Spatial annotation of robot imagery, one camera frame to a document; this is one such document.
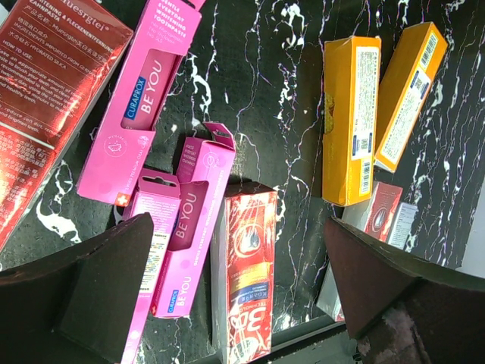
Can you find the yellow toothpaste box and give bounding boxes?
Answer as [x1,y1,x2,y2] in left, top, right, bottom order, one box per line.
[374,22,448,173]
[322,36,381,207]

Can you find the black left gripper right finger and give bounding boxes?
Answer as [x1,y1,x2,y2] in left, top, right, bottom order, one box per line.
[324,218,484,363]

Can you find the dark red toothpaste box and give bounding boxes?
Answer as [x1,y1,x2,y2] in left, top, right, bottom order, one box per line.
[1,0,133,242]

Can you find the yellow toothpaste box left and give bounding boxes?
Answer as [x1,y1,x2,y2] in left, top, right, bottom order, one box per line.
[322,36,381,207]

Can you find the pink toothpaste box middle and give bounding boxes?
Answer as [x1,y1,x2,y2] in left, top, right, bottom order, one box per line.
[151,122,236,319]

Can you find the yellow toothpaste box right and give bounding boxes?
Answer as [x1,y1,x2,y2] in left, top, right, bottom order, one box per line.
[374,22,448,173]

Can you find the red 3d toothpaste box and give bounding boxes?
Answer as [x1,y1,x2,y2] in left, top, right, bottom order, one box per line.
[210,181,277,363]
[342,182,402,243]

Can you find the pink toothpaste box small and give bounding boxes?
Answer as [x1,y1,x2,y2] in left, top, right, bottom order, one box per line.
[120,168,180,364]

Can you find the pink toothpaste box upper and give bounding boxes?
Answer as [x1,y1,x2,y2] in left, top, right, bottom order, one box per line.
[77,0,205,206]

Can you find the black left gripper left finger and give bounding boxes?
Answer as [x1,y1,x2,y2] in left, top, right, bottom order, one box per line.
[1,213,154,363]

